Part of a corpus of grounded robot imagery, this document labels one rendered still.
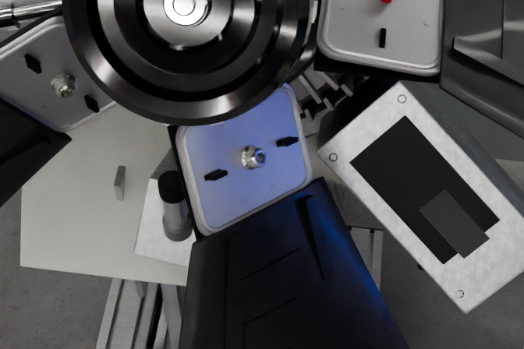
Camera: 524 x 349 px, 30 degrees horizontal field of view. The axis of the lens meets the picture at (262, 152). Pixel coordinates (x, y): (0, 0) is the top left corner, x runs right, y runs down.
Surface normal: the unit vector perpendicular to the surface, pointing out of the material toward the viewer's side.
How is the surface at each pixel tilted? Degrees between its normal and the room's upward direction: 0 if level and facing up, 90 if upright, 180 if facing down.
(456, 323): 0
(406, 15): 7
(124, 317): 0
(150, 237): 50
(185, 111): 35
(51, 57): 94
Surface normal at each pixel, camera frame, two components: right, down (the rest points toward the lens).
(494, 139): -0.13, 0.82
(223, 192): 0.68, 0.03
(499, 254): -0.10, 0.27
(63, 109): 0.33, 0.81
